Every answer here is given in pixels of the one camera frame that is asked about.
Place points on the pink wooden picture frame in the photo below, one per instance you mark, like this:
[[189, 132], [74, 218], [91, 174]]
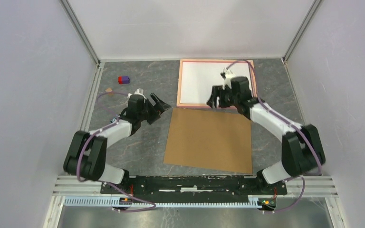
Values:
[[204, 83]]

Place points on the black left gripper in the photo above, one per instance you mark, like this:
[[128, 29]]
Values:
[[161, 107]]

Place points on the slotted white cable duct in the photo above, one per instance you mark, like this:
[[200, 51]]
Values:
[[91, 201]]

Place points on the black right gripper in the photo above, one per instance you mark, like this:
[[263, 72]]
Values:
[[217, 91]]

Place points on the aluminium rail at front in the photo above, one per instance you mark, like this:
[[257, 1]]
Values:
[[315, 187]]

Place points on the small brown wooden cube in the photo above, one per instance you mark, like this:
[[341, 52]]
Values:
[[109, 91]]

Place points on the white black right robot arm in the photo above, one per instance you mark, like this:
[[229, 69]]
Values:
[[301, 147]]

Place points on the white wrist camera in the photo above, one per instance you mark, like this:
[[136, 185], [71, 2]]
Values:
[[138, 91], [227, 75]]

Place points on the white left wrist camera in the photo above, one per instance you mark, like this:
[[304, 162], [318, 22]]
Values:
[[138, 91]]

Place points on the mountain sea photo print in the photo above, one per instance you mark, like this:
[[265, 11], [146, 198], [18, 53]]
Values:
[[198, 76]]

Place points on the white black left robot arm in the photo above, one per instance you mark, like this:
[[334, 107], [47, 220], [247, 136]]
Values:
[[86, 156]]

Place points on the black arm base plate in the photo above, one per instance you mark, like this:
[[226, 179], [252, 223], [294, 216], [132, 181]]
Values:
[[199, 188]]

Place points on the brown cardboard backing board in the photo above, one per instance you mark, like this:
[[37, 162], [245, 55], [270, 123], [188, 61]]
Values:
[[210, 140]]

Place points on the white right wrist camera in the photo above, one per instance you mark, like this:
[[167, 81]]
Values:
[[227, 75]]

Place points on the red purple toy block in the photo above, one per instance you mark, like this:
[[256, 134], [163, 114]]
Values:
[[123, 80]]

